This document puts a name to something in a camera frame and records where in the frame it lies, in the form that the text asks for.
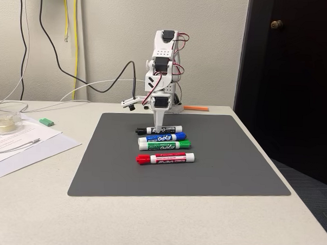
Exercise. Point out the white black gripper camera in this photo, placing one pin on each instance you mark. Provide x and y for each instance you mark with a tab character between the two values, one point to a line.
130	102

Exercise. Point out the red Expo marker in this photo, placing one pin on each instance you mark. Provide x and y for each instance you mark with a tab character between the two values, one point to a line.
167	158

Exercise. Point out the brass door knob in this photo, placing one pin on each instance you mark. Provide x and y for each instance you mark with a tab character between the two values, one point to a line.
277	24

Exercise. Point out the grey rubber mat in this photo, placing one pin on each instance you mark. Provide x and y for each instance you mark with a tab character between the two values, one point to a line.
182	177

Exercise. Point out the clear tape dispenser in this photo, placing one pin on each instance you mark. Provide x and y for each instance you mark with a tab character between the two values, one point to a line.
3	123

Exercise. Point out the blank white paper sheet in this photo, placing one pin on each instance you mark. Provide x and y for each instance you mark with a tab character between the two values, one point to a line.
51	147

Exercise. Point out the green Expo marker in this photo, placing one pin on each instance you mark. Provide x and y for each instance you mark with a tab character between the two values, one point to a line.
165	146

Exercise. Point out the orange flat strip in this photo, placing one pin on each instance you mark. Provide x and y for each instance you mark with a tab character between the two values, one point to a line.
196	108

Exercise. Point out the dark wooden door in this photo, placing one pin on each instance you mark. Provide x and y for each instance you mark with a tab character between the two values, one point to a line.
295	79

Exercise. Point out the printed white paper sheet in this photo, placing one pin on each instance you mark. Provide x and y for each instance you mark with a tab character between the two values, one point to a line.
30	133

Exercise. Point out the blue Expo marker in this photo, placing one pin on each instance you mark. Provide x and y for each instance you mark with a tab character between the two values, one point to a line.
162	138

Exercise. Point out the green small block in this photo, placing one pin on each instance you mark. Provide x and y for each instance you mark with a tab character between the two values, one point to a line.
46	121

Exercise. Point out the small black cap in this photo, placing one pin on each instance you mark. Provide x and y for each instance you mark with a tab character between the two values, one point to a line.
146	107

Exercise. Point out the black Expo marker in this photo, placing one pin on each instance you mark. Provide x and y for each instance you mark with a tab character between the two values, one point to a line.
171	129

